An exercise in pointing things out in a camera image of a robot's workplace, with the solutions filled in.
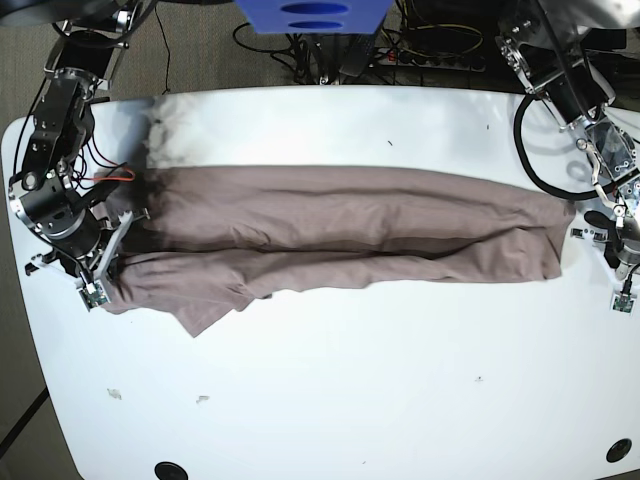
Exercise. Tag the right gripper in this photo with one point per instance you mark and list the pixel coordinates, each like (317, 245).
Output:
(78, 239)

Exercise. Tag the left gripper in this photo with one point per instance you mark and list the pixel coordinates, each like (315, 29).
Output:
(618, 257)

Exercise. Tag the mauve T-shirt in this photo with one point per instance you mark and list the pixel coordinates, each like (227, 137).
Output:
(219, 238)

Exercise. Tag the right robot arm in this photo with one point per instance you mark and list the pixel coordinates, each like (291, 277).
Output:
(43, 188)

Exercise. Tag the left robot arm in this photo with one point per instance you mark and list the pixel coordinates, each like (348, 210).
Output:
(541, 43)

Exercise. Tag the black power strip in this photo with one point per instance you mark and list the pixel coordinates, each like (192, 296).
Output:
(398, 57)

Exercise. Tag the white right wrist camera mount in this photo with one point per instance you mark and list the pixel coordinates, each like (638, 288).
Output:
(91, 276)

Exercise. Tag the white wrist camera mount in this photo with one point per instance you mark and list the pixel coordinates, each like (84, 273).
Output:
(625, 293)
(91, 276)

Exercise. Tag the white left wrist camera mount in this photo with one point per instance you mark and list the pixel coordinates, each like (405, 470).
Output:
(625, 293)

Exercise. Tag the black right cable grommet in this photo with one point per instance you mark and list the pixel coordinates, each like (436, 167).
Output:
(619, 450)

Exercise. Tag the black cable grommet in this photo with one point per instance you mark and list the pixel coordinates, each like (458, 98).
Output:
(166, 470)
(619, 450)

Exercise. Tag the black left cable grommet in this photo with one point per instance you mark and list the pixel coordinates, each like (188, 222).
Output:
(166, 470)

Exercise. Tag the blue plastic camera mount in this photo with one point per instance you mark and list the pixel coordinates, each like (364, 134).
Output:
(315, 16)

